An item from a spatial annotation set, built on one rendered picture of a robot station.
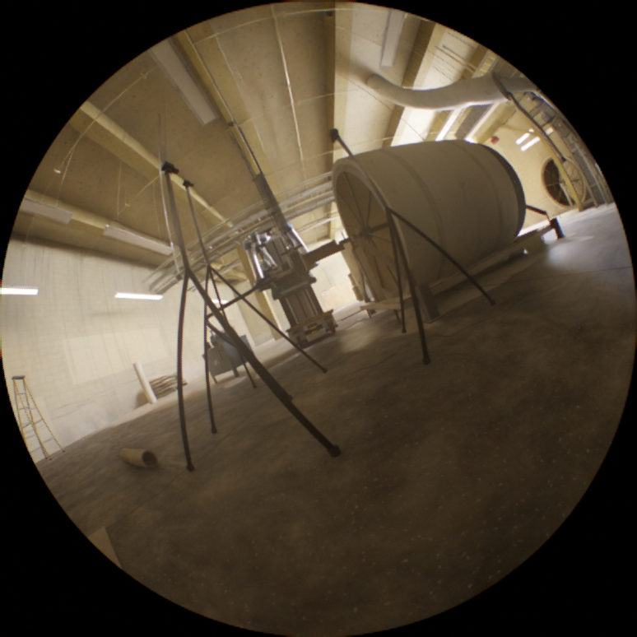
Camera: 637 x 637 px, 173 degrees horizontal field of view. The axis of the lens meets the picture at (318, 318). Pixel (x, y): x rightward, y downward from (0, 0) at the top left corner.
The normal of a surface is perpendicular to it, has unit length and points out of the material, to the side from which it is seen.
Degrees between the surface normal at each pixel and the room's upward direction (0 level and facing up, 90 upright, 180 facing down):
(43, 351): 90
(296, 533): 0
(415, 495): 0
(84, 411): 90
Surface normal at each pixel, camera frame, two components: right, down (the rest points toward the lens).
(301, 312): 0.11, -0.03
